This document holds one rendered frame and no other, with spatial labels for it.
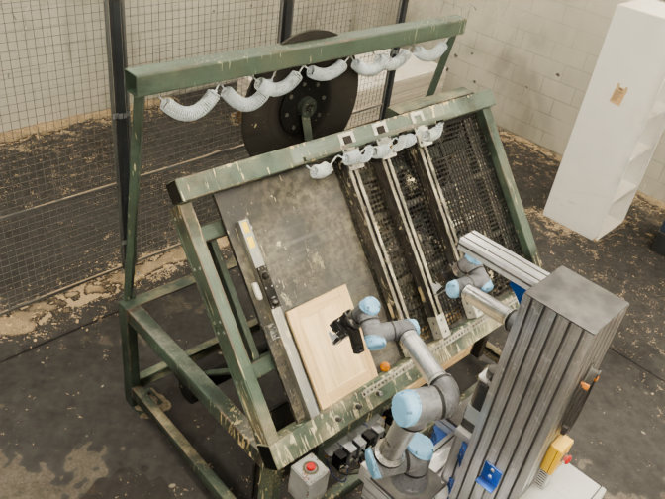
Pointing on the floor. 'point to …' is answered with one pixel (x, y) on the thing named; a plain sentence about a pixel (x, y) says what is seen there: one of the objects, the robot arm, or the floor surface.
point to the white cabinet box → (615, 125)
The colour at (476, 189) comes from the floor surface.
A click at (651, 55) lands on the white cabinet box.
